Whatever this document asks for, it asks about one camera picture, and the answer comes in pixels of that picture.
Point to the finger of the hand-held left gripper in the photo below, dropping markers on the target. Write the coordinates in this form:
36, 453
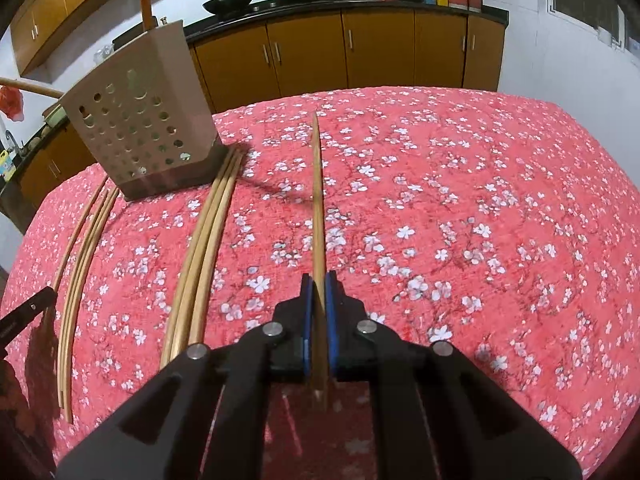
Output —
27, 312

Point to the yellow bottle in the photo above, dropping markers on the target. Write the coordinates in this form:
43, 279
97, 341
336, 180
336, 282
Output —
6, 165

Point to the barred window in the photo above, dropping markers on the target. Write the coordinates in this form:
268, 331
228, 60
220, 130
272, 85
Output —
585, 0

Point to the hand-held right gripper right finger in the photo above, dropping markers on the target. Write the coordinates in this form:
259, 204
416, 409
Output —
331, 320

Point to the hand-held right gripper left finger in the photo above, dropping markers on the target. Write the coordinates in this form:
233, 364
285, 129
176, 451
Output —
306, 310

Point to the red floral tablecloth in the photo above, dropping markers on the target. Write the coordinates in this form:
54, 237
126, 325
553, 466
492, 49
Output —
450, 185

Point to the wooden wall cabinets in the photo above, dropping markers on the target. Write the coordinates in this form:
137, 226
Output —
50, 5

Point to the red hanging plastic bag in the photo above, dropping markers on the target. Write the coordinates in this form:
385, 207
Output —
10, 100

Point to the wooden base cabinets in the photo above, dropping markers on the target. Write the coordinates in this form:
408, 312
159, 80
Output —
310, 50

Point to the metal faucet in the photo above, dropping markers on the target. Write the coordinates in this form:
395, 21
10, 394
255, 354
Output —
10, 140

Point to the green basin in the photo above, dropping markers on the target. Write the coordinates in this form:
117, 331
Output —
54, 115

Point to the clear chopstick holder cup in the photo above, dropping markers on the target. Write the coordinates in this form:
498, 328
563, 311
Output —
150, 125

